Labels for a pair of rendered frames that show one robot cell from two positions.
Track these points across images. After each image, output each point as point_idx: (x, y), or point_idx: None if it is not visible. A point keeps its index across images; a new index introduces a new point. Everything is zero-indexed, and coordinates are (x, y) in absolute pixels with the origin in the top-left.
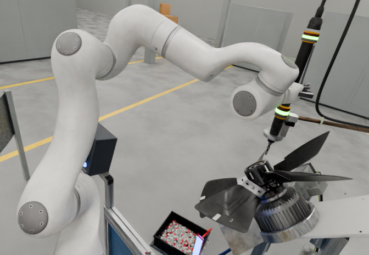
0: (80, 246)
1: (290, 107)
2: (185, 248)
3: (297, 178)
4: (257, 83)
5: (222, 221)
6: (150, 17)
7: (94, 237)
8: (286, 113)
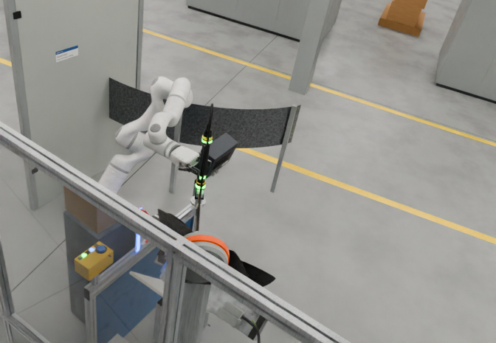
0: (119, 157)
1: (198, 183)
2: None
3: None
4: None
5: (153, 217)
6: (174, 85)
7: (125, 161)
8: (195, 185)
